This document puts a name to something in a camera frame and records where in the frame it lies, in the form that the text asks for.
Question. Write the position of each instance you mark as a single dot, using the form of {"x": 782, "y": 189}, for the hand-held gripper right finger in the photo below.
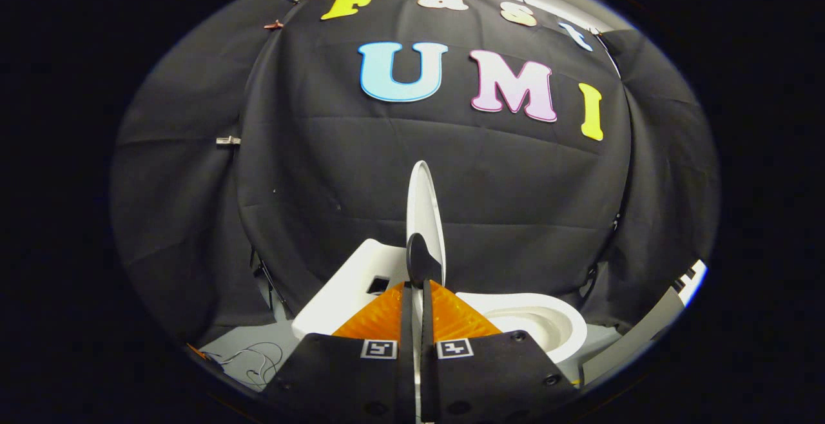
{"x": 427, "y": 372}

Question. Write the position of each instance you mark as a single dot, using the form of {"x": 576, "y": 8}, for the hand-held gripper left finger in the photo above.
{"x": 407, "y": 372}

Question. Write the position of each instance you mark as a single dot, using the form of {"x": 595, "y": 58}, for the white toilet lid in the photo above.
{"x": 425, "y": 211}

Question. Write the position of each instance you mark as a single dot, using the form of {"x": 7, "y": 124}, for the white toilet body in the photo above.
{"x": 348, "y": 289}

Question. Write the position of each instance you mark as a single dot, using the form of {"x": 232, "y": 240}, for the white toilet seat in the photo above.
{"x": 515, "y": 299}

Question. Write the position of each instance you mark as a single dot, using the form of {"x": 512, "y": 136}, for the black backdrop cloth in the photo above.
{"x": 354, "y": 173}

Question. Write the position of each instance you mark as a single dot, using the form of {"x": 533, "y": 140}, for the white slatted panel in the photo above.
{"x": 693, "y": 279}

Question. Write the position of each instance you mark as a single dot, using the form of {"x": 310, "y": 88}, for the silver clip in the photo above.
{"x": 227, "y": 140}

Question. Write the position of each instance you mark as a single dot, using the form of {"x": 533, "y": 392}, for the copper clip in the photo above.
{"x": 273, "y": 24}

